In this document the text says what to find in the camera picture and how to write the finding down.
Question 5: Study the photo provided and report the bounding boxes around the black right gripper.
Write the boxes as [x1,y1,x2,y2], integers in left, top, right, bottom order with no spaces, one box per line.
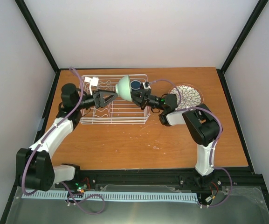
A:
[126,89,165,111]

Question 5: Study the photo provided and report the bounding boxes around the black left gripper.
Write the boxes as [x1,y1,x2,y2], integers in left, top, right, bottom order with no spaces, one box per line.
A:
[75,89,118,110]

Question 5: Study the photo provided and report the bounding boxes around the dark blue ceramic mug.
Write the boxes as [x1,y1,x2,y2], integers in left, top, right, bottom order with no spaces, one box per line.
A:
[131,80,142,91]

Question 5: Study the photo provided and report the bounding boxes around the pale green ceramic bowl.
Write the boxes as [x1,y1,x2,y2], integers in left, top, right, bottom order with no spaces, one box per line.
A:
[115,75,132,102]

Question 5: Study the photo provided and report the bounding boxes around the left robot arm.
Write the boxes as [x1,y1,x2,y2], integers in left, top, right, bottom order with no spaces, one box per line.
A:
[16,83,118,195]

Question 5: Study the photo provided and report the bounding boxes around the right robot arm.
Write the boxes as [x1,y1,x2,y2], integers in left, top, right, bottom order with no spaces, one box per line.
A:
[131,89,222,187]

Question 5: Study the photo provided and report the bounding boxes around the white floral pattern plate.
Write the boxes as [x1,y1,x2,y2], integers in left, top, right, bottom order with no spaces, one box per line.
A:
[169,85,201,110]

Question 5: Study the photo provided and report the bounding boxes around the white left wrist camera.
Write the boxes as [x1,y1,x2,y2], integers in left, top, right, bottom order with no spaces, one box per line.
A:
[84,77,99,95]

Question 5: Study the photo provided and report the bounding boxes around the white wire dish rack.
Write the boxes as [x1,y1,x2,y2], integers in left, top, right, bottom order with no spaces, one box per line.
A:
[80,75,150,125]

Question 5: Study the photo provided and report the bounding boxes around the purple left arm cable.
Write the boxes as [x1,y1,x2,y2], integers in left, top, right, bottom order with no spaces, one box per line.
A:
[21,67,87,196]

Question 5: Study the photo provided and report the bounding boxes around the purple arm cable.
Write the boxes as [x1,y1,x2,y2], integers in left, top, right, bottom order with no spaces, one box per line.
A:
[21,67,87,196]
[149,79,233,208]

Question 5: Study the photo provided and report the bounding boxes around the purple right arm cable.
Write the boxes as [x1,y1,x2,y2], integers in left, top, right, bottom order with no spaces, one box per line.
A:
[149,79,233,208]

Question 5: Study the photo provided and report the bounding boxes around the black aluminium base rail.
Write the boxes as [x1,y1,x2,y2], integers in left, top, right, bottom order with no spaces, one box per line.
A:
[15,169,264,194]

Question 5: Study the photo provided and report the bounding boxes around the light blue slotted cable duct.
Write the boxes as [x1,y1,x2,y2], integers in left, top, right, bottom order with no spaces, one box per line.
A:
[22,190,198,203]

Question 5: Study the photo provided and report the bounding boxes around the black enclosure frame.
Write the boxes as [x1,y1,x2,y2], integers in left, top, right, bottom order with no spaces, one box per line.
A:
[0,0,269,224]

